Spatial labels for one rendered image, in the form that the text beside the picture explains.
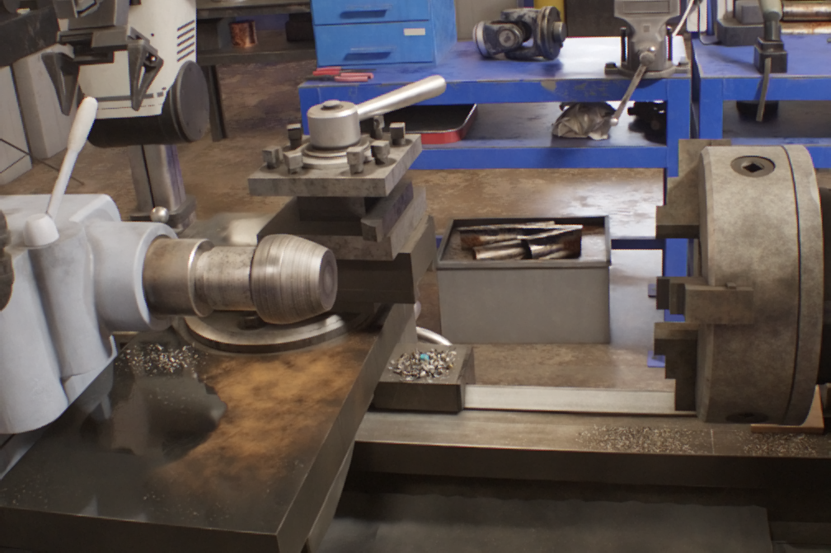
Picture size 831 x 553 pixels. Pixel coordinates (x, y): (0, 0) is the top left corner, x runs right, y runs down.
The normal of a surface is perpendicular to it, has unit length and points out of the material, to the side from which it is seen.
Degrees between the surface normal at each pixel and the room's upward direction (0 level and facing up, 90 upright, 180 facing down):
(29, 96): 90
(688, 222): 41
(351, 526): 20
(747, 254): 53
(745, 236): 48
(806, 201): 31
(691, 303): 71
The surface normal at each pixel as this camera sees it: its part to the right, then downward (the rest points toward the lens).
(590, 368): -0.07, -0.91
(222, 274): -0.20, -0.12
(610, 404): -0.19, -0.36
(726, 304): -0.21, 0.09
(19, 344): 0.69, 0.24
